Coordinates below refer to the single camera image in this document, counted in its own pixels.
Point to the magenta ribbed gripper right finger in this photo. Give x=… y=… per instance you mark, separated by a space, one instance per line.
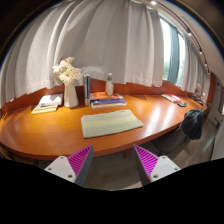
x=152 y=167

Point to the flat stack of books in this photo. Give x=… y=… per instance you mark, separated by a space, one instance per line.
x=101 y=99

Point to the white open book stack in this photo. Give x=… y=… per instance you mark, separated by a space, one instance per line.
x=48 y=103

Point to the light green folded towel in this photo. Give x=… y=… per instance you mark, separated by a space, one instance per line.
x=109 y=123

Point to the white flower bouquet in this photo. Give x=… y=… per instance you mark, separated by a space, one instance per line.
x=66 y=72

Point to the dark teal curtain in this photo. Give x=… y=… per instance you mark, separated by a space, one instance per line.
x=174 y=55

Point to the white ceramic vase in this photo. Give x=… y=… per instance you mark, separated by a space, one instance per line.
x=70 y=96

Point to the grey office chair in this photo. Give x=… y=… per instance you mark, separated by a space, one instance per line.
x=170 y=141

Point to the upright blue grey books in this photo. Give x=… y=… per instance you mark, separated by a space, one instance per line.
x=86 y=85

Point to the white curtain right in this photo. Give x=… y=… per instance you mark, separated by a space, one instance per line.
x=194 y=71

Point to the white curtain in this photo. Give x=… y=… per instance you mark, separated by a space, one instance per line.
x=194 y=71
x=119 y=37

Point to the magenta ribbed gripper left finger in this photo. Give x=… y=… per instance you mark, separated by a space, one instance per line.
x=74 y=167

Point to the dark jacket on chair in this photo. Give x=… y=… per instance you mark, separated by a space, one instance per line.
x=192 y=124

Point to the clear plastic bottle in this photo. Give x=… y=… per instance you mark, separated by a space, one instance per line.
x=109 y=85

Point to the dark small notebook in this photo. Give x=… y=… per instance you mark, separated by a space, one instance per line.
x=182 y=104

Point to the red magazine on desk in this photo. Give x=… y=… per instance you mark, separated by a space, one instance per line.
x=172 y=98

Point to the white curtain left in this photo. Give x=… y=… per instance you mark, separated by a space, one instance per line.
x=119 y=37

